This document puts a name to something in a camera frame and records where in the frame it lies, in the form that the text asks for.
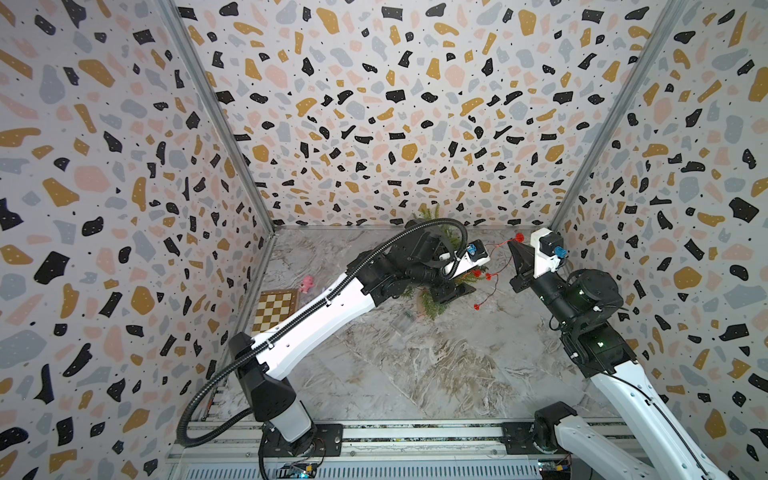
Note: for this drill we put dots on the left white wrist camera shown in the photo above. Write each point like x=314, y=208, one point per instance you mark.
x=475, y=256

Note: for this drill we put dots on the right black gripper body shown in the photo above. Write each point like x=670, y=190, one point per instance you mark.
x=530, y=282

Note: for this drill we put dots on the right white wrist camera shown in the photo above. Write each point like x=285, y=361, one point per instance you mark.
x=549, y=251

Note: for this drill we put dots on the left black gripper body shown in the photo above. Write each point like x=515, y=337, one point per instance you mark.
x=442, y=287

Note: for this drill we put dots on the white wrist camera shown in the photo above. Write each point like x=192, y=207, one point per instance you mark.
x=475, y=256
x=549, y=251

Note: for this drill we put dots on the checkered chess board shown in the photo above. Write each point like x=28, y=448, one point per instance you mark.
x=273, y=307

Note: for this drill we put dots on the small green christmas tree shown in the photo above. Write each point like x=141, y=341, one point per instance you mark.
x=438, y=240

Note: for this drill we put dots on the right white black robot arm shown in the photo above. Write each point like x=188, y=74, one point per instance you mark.
x=581, y=306

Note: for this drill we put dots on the pink toy figure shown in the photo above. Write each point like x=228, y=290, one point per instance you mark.
x=306, y=284

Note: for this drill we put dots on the red string lights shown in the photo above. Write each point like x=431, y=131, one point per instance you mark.
x=494, y=276

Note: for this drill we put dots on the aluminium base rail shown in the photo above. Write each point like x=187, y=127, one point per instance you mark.
x=417, y=449

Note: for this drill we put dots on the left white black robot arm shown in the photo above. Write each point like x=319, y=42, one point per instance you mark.
x=422, y=255

